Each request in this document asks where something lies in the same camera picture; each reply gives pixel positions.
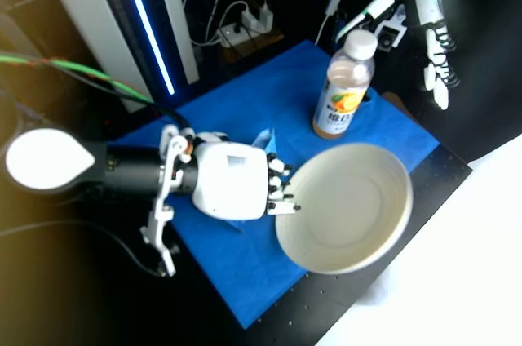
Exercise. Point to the orange juice bottle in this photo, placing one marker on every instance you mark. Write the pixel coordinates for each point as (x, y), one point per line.
(346, 89)

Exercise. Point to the blue cloth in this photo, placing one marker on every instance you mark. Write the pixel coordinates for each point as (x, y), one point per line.
(253, 264)

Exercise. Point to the white plug adapter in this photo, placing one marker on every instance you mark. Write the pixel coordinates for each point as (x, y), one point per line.
(257, 17)

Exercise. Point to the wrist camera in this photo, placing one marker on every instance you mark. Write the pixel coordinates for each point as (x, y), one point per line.
(387, 36)

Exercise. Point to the white round plate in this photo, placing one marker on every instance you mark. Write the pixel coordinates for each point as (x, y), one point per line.
(346, 207)

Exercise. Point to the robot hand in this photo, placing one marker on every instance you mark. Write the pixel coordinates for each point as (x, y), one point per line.
(228, 183)
(428, 3)

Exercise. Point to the brown board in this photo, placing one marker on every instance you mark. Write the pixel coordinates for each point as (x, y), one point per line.
(261, 47)

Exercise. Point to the white tower with blue light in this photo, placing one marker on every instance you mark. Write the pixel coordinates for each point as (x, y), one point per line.
(98, 27)

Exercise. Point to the white power strip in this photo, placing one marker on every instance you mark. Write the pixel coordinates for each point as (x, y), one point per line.
(234, 34)

